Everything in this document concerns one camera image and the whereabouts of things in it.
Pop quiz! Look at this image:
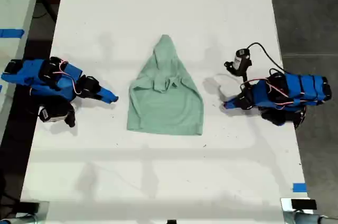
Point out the pale green T-shirt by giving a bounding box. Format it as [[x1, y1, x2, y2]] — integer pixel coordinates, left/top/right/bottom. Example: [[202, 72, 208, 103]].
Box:
[[126, 34, 204, 136]]

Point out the long blue tape strip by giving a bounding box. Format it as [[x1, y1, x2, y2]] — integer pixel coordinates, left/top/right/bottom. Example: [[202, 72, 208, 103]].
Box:
[[0, 28, 25, 40]]

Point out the short blue tape strip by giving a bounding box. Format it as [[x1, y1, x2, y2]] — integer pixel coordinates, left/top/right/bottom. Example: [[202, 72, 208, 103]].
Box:
[[292, 182, 308, 193]]

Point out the small black box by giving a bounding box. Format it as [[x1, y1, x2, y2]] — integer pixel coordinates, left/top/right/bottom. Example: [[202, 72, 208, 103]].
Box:
[[290, 199, 317, 210], [18, 202, 41, 214]]

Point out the grey metal pipe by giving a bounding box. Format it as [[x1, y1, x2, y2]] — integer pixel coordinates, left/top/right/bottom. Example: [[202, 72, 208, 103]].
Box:
[[293, 211, 338, 224], [0, 214, 36, 224]]

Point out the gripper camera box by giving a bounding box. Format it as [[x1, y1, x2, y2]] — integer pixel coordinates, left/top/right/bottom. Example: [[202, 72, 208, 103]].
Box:
[[224, 48, 252, 76], [37, 100, 70, 124]]

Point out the black camera cable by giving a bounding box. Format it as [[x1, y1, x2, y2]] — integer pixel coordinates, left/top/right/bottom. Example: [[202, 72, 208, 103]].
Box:
[[247, 42, 287, 74]]

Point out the metal corner bracket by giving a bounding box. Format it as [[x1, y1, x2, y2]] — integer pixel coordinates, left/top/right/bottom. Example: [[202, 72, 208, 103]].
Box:
[[280, 197, 318, 224], [15, 200, 51, 224]]

